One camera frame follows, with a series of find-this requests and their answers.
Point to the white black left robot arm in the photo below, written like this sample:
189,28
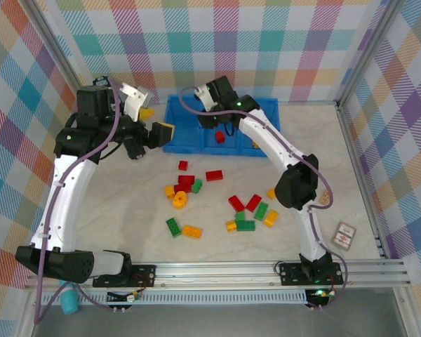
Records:
70,196

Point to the long red lego brick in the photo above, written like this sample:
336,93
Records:
183,189
186,179
214,175
253,202
236,203

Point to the small printed card box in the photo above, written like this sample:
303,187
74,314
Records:
344,236

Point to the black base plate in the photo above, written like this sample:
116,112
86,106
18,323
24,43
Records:
145,275
287,274

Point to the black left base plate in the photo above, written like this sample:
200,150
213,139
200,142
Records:
145,275

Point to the aluminium frame post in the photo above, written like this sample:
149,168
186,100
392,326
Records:
61,56
372,49

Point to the long yellow lego brick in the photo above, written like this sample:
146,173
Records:
192,232
271,218

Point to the long green lego brick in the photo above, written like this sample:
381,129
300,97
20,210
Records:
261,211
173,227
246,225

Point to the teal marker pen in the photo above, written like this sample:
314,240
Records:
70,303

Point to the aluminium mounting rail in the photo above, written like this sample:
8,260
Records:
214,274

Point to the small green lego brick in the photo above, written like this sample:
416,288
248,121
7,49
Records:
240,216
196,186

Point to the aluminium side rail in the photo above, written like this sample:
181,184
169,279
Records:
362,179

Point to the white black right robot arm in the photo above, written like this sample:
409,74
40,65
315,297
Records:
266,140

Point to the blue three-compartment bin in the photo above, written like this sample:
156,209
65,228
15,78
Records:
182,140

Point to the small red lego brick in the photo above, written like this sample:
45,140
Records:
219,137
183,165

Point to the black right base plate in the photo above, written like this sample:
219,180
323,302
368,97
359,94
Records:
287,274

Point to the round yellow lego piece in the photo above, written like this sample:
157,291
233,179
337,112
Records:
177,203

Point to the small orange wooden tile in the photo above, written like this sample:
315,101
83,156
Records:
324,198

